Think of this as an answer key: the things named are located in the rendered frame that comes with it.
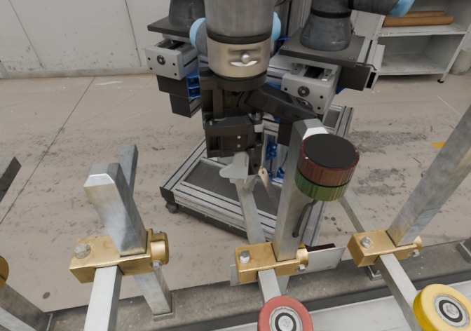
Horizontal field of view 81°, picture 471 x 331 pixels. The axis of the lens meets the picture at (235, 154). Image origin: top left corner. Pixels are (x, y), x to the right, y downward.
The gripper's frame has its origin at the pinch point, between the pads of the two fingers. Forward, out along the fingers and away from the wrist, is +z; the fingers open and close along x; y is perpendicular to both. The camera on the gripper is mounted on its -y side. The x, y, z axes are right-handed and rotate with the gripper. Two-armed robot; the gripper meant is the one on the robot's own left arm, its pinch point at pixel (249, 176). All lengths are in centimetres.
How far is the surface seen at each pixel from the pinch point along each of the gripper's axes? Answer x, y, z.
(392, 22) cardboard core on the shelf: -206, -178, 44
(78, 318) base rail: 6.7, 37.8, 30.5
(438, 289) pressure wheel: 20.1, -26.5, 9.9
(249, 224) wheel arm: 0.1, -0.5, 14.5
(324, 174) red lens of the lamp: 15.1, -3.8, -15.3
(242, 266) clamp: 9.4, 2.9, 13.5
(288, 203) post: 9.2, -3.6, -3.4
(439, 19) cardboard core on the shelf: -204, -223, 43
